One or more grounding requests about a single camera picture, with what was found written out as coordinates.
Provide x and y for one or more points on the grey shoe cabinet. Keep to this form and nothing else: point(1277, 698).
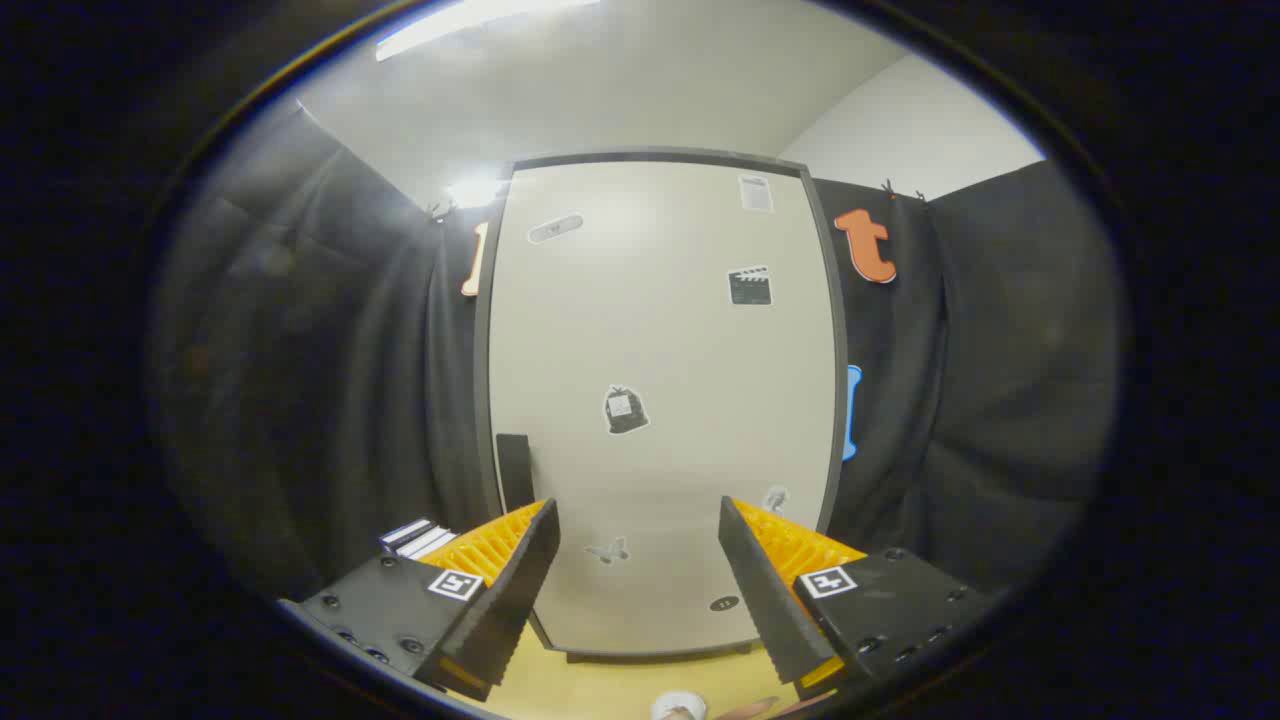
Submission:
point(650, 154)

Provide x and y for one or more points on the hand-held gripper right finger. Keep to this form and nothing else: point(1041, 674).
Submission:
point(765, 600)

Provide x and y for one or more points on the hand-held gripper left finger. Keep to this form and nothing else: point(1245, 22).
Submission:
point(515, 600)

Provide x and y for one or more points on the grey cover book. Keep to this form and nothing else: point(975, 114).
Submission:
point(432, 544)

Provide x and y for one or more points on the dark blue book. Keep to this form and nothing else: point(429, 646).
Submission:
point(402, 532)

